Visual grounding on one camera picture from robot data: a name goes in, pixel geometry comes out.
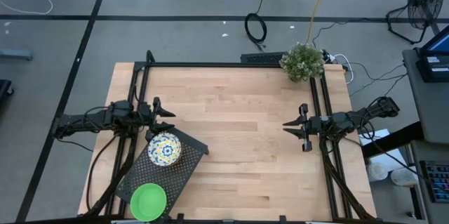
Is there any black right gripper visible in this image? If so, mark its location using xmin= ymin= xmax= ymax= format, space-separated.
xmin=281 ymin=103 xmax=333 ymax=153

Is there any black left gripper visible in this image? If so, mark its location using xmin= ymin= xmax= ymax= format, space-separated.
xmin=140 ymin=96 xmax=177 ymax=144

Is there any yellow floral patterned bowl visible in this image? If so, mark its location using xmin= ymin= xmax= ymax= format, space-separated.
xmin=147 ymin=131 xmax=182 ymax=167

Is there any green plastic bowl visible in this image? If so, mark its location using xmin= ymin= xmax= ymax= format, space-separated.
xmin=129 ymin=183 xmax=168 ymax=223

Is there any black perforated metal shelf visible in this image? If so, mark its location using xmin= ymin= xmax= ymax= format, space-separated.
xmin=114 ymin=126 xmax=210 ymax=223

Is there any potted white-flowered plant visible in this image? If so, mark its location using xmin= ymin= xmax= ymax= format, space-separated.
xmin=279 ymin=42 xmax=326 ymax=84

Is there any black perforated panel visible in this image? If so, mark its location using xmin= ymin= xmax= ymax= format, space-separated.
xmin=240 ymin=51 xmax=289 ymax=65

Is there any white round container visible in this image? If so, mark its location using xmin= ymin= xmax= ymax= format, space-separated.
xmin=366 ymin=162 xmax=389 ymax=183
xmin=389 ymin=167 xmax=419 ymax=187

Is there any black support strut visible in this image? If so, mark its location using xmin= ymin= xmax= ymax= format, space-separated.
xmin=361 ymin=121 xmax=426 ymax=159

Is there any white sheet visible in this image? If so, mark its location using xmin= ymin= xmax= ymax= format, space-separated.
xmin=358 ymin=128 xmax=410 ymax=173

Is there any grey desk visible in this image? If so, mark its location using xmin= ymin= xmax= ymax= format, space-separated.
xmin=408 ymin=139 xmax=449 ymax=224
xmin=401 ymin=47 xmax=449 ymax=145

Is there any black desktop device box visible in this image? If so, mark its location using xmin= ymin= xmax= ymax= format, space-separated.
xmin=415 ymin=53 xmax=449 ymax=84

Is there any black keyboard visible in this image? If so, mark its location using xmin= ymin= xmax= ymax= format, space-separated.
xmin=419 ymin=160 xmax=449 ymax=204

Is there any grey desk foot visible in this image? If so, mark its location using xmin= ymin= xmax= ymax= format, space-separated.
xmin=0 ymin=48 xmax=34 ymax=61

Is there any computer monitor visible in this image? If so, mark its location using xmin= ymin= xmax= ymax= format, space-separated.
xmin=418 ymin=24 xmax=449 ymax=56

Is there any black floor fan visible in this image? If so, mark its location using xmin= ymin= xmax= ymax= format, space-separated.
xmin=385 ymin=0 xmax=446 ymax=45

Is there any black coiled cable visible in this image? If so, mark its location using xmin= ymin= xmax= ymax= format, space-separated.
xmin=243 ymin=0 xmax=270 ymax=52

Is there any yellow cable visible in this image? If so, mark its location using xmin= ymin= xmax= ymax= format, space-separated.
xmin=306 ymin=0 xmax=333 ymax=45

